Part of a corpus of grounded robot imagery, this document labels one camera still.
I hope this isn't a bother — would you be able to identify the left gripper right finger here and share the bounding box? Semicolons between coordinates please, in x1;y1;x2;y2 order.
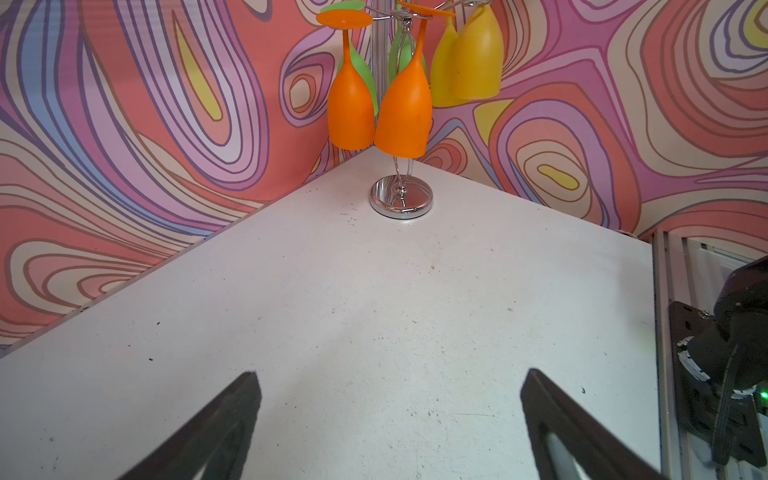
520;368;664;479

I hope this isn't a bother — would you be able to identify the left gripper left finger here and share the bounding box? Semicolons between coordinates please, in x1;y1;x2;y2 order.
122;371;262;479

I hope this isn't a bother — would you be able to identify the yellow wine glass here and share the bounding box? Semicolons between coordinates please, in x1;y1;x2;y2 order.
430;17;466;108
449;4;504;100

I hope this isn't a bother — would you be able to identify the chrome wine glass rack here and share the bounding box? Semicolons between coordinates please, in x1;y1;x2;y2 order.
369;6;448;220

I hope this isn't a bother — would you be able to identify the rear orange wine glass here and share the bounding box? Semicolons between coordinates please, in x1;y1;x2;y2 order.
316;9;375;150

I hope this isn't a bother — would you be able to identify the orange wine glass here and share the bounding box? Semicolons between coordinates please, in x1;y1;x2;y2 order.
316;9;375;150
374;1;455;159

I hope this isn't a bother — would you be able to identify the front orange wine glass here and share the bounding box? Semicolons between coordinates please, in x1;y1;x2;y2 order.
374;1;455;159

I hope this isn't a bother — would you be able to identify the left green wine glass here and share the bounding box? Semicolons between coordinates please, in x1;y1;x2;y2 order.
320;0;379;115

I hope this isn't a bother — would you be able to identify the green wine glass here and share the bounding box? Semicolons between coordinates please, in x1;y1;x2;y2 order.
320;0;379;115
387;24;417;84

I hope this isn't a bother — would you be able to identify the right green wine glass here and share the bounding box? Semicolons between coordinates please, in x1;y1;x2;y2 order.
387;24;417;84

